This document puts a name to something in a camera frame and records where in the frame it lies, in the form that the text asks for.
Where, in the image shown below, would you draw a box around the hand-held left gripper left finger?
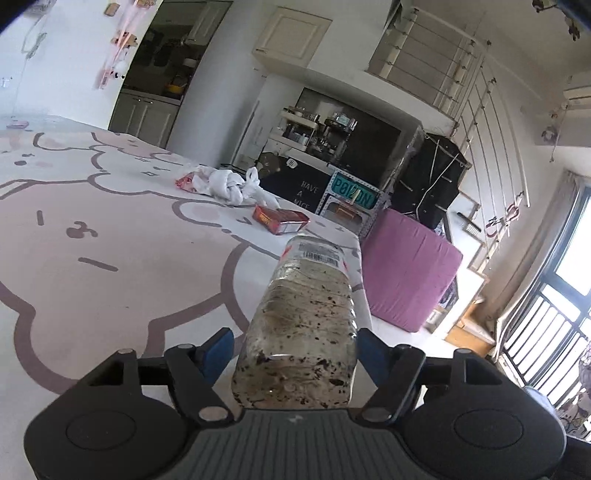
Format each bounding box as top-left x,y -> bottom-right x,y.
76,327 -> 235,423

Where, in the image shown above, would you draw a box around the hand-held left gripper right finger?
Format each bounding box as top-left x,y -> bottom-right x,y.
355,328 -> 519,423

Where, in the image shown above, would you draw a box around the clear plastic bottle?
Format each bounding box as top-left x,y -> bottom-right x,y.
231,234 -> 363,409

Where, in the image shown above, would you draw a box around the pink fabric ottoman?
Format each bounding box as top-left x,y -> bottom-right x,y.
360,208 -> 464,333

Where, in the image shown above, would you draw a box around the wooden staircase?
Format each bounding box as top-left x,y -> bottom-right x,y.
427,191 -> 504,356

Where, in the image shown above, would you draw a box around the red cardboard packet box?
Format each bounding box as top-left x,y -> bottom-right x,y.
252,204 -> 311,236

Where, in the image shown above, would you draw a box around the white pink printed table cover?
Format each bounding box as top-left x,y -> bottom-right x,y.
0,114 -> 375,402

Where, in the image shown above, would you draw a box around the teal sign plate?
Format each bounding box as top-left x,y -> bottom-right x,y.
330,173 -> 382,210

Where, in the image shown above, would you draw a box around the white plastic bag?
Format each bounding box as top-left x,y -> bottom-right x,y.
194,166 -> 280,208

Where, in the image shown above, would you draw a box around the red white snack packet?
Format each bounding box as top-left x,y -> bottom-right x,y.
173,171 -> 204,192

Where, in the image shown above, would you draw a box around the black letter board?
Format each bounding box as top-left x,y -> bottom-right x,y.
261,154 -> 333,215

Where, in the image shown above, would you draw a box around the black garment wardrobe cover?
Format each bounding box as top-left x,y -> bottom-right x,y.
390,133 -> 472,232

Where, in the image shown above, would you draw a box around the large window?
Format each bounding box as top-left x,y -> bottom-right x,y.
499,185 -> 591,435

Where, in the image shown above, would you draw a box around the pink hanging ornament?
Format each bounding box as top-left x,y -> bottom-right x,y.
482,194 -> 525,241

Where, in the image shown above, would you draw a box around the beige curtain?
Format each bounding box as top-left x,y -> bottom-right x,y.
485,171 -> 585,356

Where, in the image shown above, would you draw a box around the white kitchenware shelf rack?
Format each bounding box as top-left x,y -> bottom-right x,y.
277,106 -> 321,148

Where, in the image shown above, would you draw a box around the cream kitchen base cabinet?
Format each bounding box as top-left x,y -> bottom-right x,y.
107,90 -> 182,148

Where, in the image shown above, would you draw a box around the metal stair railing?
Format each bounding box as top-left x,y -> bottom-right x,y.
367,4 -> 532,208

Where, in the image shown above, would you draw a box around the white air conditioner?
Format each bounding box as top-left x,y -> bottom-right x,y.
536,85 -> 591,148

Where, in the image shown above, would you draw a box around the cream wall cabinet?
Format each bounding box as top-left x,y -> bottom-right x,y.
252,6 -> 334,75

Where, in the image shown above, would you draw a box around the pink wall decorations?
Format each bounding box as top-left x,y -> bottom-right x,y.
95,0 -> 155,90

